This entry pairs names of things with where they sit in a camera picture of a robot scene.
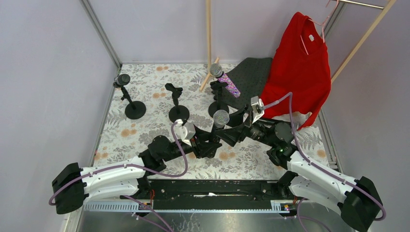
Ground silver head black microphone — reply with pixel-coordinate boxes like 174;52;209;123
209;109;230;143

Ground black mic stand back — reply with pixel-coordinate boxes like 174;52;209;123
208;81;229;117

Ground black mic stand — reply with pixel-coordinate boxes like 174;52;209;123
113;85;146;120
165;83;190;123
208;81;229;117

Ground purple glitter microphone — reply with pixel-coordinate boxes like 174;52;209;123
209;63;241;98

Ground black mic stand front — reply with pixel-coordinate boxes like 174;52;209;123
113;85;146;120

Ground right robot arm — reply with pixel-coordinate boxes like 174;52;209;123
216;113;385;232

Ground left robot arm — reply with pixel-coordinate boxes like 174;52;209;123
48;128;222;215

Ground floral table mat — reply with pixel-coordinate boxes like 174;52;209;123
91;63;334;181

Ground grey dotted cloth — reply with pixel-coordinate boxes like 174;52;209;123
221;58;273;109

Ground red t-shirt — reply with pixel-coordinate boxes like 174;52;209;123
261;12;331;130

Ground pink clothes hanger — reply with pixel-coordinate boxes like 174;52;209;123
300;0;340;56

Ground wooden clothes rack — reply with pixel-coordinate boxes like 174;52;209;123
205;0;396;82

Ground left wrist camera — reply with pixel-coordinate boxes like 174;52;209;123
176;119;196;144

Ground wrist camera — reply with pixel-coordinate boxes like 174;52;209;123
176;119;196;144
250;96;264;123

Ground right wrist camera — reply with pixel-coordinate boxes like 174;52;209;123
250;96;264;123

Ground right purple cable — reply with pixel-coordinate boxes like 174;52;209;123
261;92;387;232

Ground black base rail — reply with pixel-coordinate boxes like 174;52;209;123
132;179;295;210

